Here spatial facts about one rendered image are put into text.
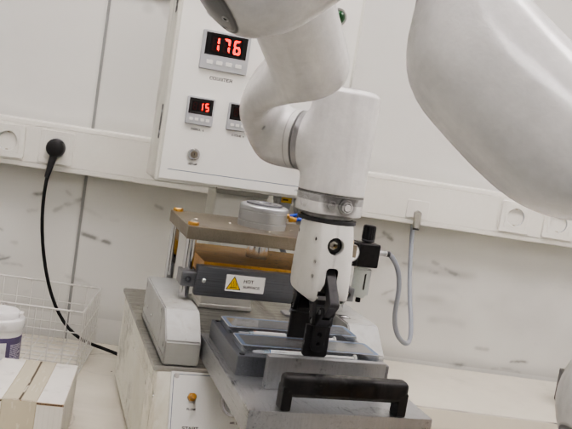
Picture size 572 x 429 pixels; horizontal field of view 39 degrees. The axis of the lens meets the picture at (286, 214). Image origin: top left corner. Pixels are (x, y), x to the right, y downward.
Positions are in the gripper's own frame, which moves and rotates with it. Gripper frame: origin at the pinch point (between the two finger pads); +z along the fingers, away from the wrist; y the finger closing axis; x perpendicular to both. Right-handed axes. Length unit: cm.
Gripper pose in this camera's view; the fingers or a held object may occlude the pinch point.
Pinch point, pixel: (307, 334)
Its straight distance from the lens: 105.0
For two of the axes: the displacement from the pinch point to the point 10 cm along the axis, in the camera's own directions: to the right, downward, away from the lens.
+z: -1.6, 9.8, 1.0
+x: -9.5, -1.2, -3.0
